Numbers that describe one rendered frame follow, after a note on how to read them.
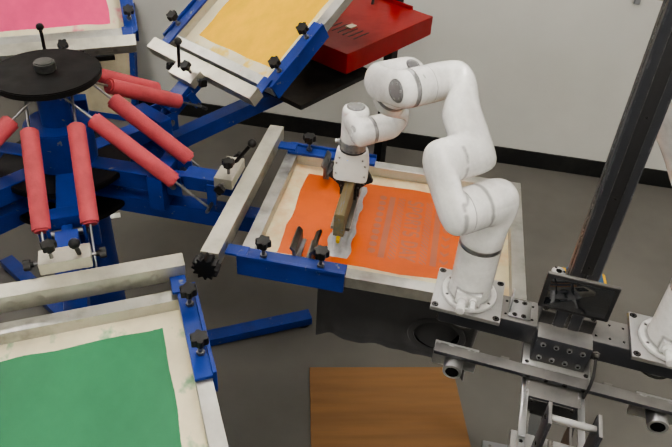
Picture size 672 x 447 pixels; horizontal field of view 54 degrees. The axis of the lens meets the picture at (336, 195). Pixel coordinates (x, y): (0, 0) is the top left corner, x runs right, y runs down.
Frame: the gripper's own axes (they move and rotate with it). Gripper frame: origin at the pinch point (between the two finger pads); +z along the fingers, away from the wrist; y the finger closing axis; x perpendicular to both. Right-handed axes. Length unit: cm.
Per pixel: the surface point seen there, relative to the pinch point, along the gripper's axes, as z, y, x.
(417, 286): 7.4, 23.7, -27.7
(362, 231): 10.7, 5.4, -4.5
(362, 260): 10.8, 7.5, -17.3
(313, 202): 10.6, -12.0, 5.8
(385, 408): 104, 20, 4
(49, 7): -15, -133, 69
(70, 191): 4, -81, -16
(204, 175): 1.9, -45.1, -0.7
